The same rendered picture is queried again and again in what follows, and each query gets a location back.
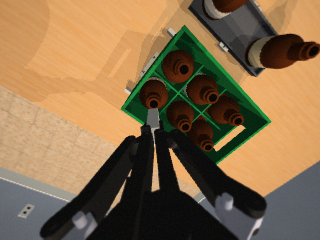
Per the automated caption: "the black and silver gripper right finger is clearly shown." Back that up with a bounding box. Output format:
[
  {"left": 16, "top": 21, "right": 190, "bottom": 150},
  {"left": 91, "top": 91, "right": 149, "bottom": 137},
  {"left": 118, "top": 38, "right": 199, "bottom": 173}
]
[{"left": 153, "top": 108, "right": 267, "bottom": 240}]

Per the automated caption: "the brown glass bottle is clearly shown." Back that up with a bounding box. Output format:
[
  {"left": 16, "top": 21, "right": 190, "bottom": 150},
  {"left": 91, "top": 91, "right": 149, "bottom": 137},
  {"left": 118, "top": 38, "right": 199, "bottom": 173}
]
[
  {"left": 245, "top": 33, "right": 320, "bottom": 69},
  {"left": 183, "top": 72, "right": 219, "bottom": 105},
  {"left": 186, "top": 115, "right": 214, "bottom": 152},
  {"left": 202, "top": 0, "right": 248, "bottom": 20},
  {"left": 161, "top": 49, "right": 194, "bottom": 83},
  {"left": 139, "top": 76, "right": 168, "bottom": 109},
  {"left": 165, "top": 95, "right": 194, "bottom": 132},
  {"left": 205, "top": 94, "right": 244, "bottom": 126}
]

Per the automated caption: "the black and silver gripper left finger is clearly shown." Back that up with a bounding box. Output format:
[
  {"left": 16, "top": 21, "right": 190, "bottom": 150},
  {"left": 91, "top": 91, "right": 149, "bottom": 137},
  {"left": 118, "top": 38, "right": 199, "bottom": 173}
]
[{"left": 40, "top": 109, "right": 155, "bottom": 240}]

